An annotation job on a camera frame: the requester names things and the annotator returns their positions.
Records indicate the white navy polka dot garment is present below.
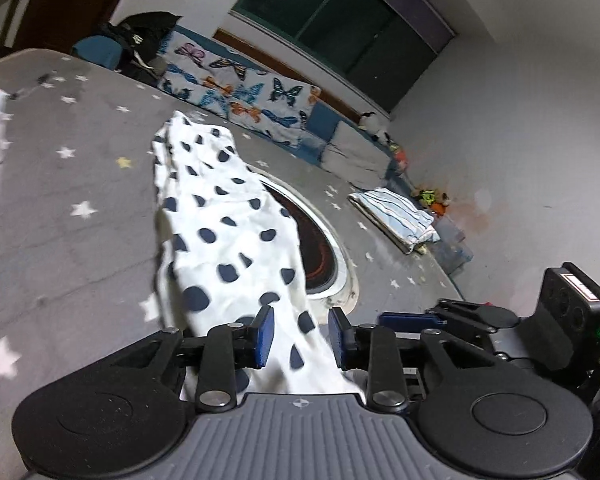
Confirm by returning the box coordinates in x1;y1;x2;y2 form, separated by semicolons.
151;110;360;396

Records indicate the striped folded clothes stack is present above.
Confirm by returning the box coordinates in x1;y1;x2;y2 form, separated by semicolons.
348;188;440;254

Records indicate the butterfly print pillow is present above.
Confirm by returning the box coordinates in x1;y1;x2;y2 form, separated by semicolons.
159;30;321;148

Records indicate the clear plastic storage box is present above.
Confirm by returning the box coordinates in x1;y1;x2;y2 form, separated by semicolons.
428;216;474;275

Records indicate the dark green window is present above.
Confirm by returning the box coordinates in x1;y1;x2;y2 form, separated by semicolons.
233;0;454;112

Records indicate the black bag on sofa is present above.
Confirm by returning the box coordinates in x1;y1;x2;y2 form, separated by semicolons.
102;11;181;81

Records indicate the round table heater insert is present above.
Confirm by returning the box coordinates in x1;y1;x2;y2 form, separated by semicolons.
250;166;360;323

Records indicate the plush toys pile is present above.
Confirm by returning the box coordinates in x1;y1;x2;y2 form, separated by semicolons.
411;188;451;217

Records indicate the white black plush toy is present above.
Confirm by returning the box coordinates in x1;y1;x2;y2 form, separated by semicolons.
358;112;391;145

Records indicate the grey star tablecloth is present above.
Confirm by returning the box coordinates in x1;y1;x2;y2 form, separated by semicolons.
0;48;464;480

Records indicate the grey cushion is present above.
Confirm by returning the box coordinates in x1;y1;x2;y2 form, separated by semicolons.
321;122;390;190

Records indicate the black pen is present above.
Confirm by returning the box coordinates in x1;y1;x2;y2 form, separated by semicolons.
7;73;50;101

